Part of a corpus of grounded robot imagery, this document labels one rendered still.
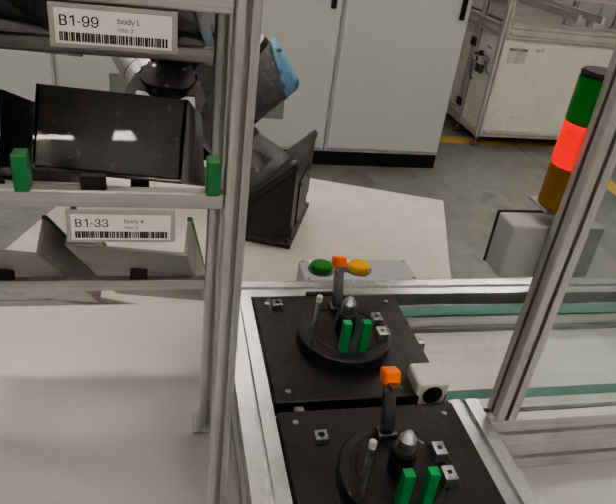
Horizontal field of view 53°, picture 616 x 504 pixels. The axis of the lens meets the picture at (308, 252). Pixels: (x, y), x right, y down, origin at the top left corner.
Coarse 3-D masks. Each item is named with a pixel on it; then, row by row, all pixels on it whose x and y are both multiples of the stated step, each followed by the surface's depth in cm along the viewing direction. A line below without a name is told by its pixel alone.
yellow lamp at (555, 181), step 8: (552, 168) 70; (560, 168) 69; (552, 176) 70; (560, 176) 69; (568, 176) 68; (544, 184) 71; (552, 184) 70; (560, 184) 69; (544, 192) 71; (552, 192) 70; (560, 192) 70; (544, 200) 71; (552, 200) 70; (560, 200) 70; (552, 208) 71
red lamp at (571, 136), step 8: (568, 128) 67; (576, 128) 66; (584, 128) 66; (560, 136) 68; (568, 136) 67; (576, 136) 66; (560, 144) 68; (568, 144) 67; (576, 144) 67; (560, 152) 68; (568, 152) 68; (576, 152) 67; (552, 160) 70; (560, 160) 69; (568, 160) 68; (568, 168) 68
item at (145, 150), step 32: (64, 96) 54; (96, 96) 54; (128, 96) 54; (64, 128) 54; (96, 128) 54; (128, 128) 54; (160, 128) 54; (192, 128) 59; (32, 160) 54; (64, 160) 54; (96, 160) 54; (128, 160) 55; (160, 160) 55; (192, 160) 62
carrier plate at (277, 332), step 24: (264, 312) 97; (288, 312) 97; (384, 312) 100; (264, 336) 91; (288, 336) 92; (408, 336) 96; (264, 360) 89; (288, 360) 87; (408, 360) 91; (288, 384) 83; (312, 384) 84; (336, 384) 84; (360, 384) 85; (408, 384) 86; (288, 408) 81; (312, 408) 82; (336, 408) 83
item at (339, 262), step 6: (336, 258) 93; (342, 258) 93; (336, 264) 93; (342, 264) 94; (336, 270) 94; (342, 270) 92; (336, 276) 94; (342, 276) 94; (336, 282) 94; (342, 282) 94; (336, 288) 94; (342, 288) 95; (336, 294) 95; (342, 294) 95; (336, 300) 95; (342, 300) 95
